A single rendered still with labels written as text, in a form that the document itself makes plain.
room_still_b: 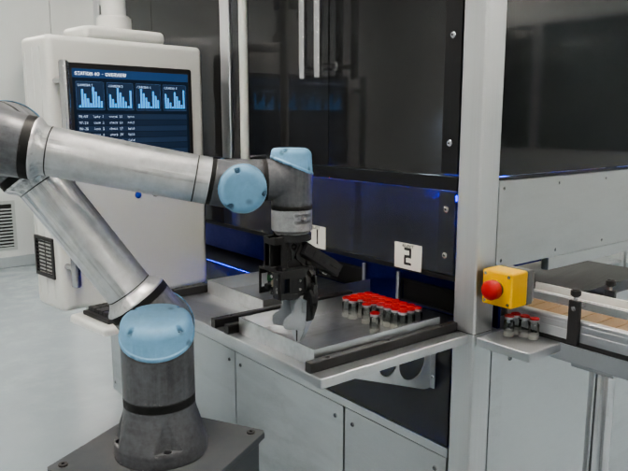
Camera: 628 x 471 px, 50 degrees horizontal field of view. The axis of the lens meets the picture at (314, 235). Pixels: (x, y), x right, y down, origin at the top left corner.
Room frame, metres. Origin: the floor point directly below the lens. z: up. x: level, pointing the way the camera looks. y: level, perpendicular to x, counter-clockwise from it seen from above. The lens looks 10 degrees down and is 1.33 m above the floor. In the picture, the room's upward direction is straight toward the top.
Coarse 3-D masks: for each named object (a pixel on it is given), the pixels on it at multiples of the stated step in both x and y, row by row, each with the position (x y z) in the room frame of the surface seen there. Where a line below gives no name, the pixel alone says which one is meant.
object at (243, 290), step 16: (256, 272) 1.80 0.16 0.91; (208, 288) 1.71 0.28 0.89; (224, 288) 1.64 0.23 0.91; (240, 288) 1.75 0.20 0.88; (256, 288) 1.75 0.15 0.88; (320, 288) 1.75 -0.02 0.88; (336, 288) 1.65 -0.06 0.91; (352, 288) 1.68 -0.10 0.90; (368, 288) 1.72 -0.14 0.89; (240, 304) 1.58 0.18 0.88; (256, 304) 1.53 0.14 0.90; (272, 304) 1.52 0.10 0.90
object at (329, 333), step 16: (320, 304) 1.50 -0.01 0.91; (336, 304) 1.54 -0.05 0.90; (240, 320) 1.37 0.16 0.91; (256, 320) 1.40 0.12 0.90; (320, 320) 1.46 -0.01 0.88; (336, 320) 1.46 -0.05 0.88; (352, 320) 1.46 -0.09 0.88; (432, 320) 1.36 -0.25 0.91; (256, 336) 1.32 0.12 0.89; (272, 336) 1.27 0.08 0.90; (288, 336) 1.34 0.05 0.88; (320, 336) 1.34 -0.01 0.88; (336, 336) 1.34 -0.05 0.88; (352, 336) 1.34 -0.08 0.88; (368, 336) 1.25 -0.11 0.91; (384, 336) 1.28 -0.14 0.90; (288, 352) 1.23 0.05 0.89; (304, 352) 1.19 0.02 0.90; (320, 352) 1.18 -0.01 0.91
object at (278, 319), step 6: (294, 300) 1.22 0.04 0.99; (282, 306) 1.22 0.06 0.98; (288, 306) 1.23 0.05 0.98; (276, 312) 1.21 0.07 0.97; (282, 312) 1.22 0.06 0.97; (288, 312) 1.23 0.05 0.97; (276, 318) 1.21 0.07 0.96; (282, 318) 1.22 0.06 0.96; (276, 324) 1.21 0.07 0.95; (282, 324) 1.22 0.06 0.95; (294, 330) 1.22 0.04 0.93; (294, 336) 1.22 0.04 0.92
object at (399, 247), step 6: (396, 246) 1.53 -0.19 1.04; (402, 246) 1.52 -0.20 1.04; (408, 246) 1.50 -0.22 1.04; (414, 246) 1.49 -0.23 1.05; (420, 246) 1.47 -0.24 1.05; (396, 252) 1.53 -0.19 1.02; (402, 252) 1.52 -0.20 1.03; (408, 252) 1.50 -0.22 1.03; (414, 252) 1.49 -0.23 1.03; (420, 252) 1.47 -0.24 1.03; (396, 258) 1.53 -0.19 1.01; (402, 258) 1.52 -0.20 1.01; (408, 258) 1.50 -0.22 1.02; (414, 258) 1.49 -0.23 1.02; (420, 258) 1.47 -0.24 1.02; (396, 264) 1.53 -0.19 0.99; (402, 264) 1.52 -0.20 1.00; (414, 264) 1.49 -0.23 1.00; (420, 264) 1.47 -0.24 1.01; (414, 270) 1.49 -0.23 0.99; (420, 270) 1.47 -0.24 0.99
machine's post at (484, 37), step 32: (480, 0) 1.37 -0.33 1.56; (480, 32) 1.36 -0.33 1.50; (480, 64) 1.36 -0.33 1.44; (480, 96) 1.36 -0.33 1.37; (480, 128) 1.36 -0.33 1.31; (480, 160) 1.35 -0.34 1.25; (480, 192) 1.35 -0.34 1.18; (480, 224) 1.36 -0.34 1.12; (480, 256) 1.36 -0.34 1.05; (480, 288) 1.36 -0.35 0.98; (480, 320) 1.36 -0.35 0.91; (480, 352) 1.37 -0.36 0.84; (480, 384) 1.37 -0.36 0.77; (480, 416) 1.37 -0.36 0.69; (480, 448) 1.38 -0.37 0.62
